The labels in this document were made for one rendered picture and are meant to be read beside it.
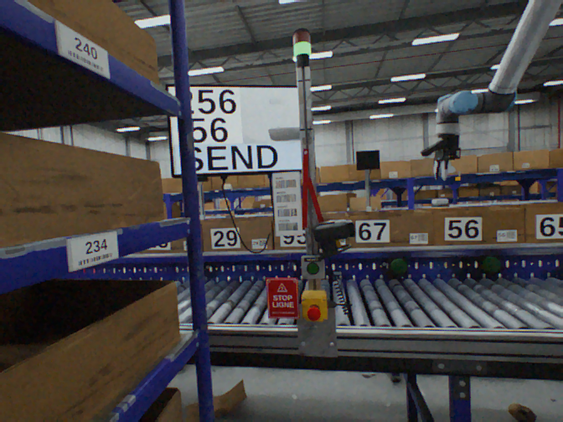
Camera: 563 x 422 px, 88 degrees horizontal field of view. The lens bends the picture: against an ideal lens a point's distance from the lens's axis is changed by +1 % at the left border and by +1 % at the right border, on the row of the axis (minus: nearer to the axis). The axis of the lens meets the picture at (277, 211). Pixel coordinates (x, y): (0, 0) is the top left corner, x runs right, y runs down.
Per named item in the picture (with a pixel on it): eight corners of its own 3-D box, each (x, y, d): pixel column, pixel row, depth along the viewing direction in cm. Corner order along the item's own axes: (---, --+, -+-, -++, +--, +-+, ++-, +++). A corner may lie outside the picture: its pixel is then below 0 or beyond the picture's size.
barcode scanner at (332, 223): (360, 254, 81) (353, 218, 80) (317, 261, 83) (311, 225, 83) (358, 250, 87) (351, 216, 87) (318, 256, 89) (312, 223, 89)
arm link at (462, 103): (485, 87, 115) (470, 95, 127) (453, 90, 117) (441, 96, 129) (483, 112, 116) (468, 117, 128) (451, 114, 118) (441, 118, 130)
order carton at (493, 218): (433, 248, 139) (432, 212, 139) (415, 238, 168) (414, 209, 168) (525, 245, 133) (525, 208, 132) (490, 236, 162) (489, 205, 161)
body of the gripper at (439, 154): (460, 160, 134) (462, 133, 132) (441, 161, 134) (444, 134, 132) (450, 160, 142) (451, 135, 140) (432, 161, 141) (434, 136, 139)
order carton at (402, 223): (350, 249, 146) (348, 216, 145) (346, 240, 175) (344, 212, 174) (434, 248, 139) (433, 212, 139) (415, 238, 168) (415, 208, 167)
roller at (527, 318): (544, 346, 83) (544, 328, 83) (461, 287, 134) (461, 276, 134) (565, 346, 82) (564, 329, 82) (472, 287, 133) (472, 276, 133)
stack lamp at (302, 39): (293, 54, 86) (292, 33, 86) (295, 61, 91) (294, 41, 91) (310, 51, 85) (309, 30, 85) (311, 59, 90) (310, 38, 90)
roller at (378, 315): (378, 342, 91) (377, 326, 90) (359, 288, 142) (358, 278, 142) (395, 342, 90) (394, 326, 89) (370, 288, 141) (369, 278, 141)
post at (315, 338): (298, 356, 91) (282, 68, 87) (300, 348, 96) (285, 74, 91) (338, 357, 89) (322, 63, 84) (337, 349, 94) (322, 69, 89)
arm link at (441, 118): (442, 94, 129) (434, 99, 138) (440, 123, 131) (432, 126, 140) (465, 93, 127) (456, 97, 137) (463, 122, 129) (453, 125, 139)
